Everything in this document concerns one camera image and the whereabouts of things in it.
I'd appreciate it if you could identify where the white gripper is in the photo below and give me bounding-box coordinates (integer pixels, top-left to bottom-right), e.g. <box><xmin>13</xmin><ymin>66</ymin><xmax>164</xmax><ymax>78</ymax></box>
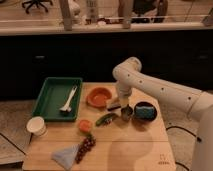
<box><xmin>116</xmin><ymin>81</ymin><xmax>132</xmax><ymax>106</ymax></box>

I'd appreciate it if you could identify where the black whiteboard eraser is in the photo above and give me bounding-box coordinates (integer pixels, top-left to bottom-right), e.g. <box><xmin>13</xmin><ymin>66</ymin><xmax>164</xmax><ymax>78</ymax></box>
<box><xmin>107</xmin><ymin>102</ymin><xmax>121</xmax><ymax>111</ymax></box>

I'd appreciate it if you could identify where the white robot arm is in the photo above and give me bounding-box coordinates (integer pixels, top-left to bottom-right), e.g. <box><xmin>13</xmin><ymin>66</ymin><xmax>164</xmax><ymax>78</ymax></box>
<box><xmin>112</xmin><ymin>57</ymin><xmax>213</xmax><ymax>171</ymax></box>

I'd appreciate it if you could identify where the red bowl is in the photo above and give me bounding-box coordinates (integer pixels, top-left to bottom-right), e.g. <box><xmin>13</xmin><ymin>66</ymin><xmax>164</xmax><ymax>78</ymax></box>
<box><xmin>86</xmin><ymin>87</ymin><xmax>112</xmax><ymax>108</ymax></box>

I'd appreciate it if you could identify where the small metal cup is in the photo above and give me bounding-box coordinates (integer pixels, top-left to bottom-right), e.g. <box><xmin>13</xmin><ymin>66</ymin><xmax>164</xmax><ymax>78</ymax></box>
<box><xmin>121</xmin><ymin>105</ymin><xmax>133</xmax><ymax>122</ymax></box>

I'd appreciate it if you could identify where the blue sponge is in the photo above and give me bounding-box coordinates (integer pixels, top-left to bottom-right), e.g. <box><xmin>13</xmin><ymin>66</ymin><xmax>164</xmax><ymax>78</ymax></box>
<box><xmin>135</xmin><ymin>106</ymin><xmax>154</xmax><ymax>119</ymax></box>

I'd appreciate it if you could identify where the green cucumber toy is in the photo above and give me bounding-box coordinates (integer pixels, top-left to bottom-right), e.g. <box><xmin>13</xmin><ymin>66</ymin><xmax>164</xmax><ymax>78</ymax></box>
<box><xmin>95</xmin><ymin>113</ymin><xmax>118</xmax><ymax>127</ymax></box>

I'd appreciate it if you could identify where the orange carrot toy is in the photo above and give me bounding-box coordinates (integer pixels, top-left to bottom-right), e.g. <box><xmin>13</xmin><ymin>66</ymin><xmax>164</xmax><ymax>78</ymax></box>
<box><xmin>78</xmin><ymin>120</ymin><xmax>93</xmax><ymax>134</ymax></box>

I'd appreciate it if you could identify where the wooden cutting board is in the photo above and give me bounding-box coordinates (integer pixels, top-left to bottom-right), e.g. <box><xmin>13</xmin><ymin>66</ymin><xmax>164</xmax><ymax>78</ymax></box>
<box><xmin>21</xmin><ymin>82</ymin><xmax>177</xmax><ymax>171</ymax></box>

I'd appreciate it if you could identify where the white spatula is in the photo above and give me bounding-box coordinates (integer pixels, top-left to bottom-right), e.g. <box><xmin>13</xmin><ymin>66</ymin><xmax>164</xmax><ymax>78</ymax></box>
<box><xmin>60</xmin><ymin>86</ymin><xmax>77</xmax><ymax>112</ymax></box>

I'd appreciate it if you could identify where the purple grapes bunch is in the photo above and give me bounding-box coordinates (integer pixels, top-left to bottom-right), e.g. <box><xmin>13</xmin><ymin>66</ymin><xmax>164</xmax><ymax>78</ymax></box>
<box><xmin>75</xmin><ymin>134</ymin><xmax>96</xmax><ymax>163</ymax></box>

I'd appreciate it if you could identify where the green plastic tray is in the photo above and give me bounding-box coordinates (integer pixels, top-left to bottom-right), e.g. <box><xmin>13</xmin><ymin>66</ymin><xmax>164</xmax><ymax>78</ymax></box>
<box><xmin>32</xmin><ymin>77</ymin><xmax>82</xmax><ymax>122</ymax></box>

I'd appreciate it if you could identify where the light blue cloth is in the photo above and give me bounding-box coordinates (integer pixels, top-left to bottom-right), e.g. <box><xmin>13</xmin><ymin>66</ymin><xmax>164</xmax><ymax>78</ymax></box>
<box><xmin>51</xmin><ymin>145</ymin><xmax>79</xmax><ymax>171</ymax></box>

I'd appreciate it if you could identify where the white paper cup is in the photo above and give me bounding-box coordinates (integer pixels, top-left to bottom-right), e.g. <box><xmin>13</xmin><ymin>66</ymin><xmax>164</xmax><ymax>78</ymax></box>
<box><xmin>26</xmin><ymin>116</ymin><xmax>46</xmax><ymax>136</ymax></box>

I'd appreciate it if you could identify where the black office chair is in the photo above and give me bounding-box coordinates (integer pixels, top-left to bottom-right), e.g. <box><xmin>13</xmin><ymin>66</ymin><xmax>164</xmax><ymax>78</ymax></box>
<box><xmin>21</xmin><ymin>0</ymin><xmax>53</xmax><ymax>14</ymax></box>

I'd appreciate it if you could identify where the black cable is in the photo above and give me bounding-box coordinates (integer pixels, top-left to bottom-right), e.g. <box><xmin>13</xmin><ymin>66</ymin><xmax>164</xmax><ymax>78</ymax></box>
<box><xmin>165</xmin><ymin>125</ymin><xmax>198</xmax><ymax>171</ymax></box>

